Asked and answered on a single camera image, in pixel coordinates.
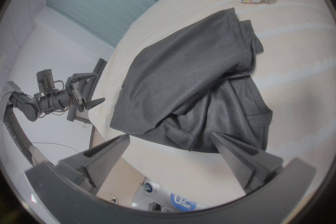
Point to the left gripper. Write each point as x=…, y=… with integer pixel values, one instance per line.
x=76, y=94

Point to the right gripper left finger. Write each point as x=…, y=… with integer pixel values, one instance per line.
x=86, y=167

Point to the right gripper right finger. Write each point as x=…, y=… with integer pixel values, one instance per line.
x=252, y=167

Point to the black T-shirt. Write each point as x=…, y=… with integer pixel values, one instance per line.
x=183, y=73

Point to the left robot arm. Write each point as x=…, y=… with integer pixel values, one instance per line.
x=23, y=107

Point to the bed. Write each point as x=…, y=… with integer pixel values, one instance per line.
x=288, y=60

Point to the black chest of drawers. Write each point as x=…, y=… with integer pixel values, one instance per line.
x=101, y=65

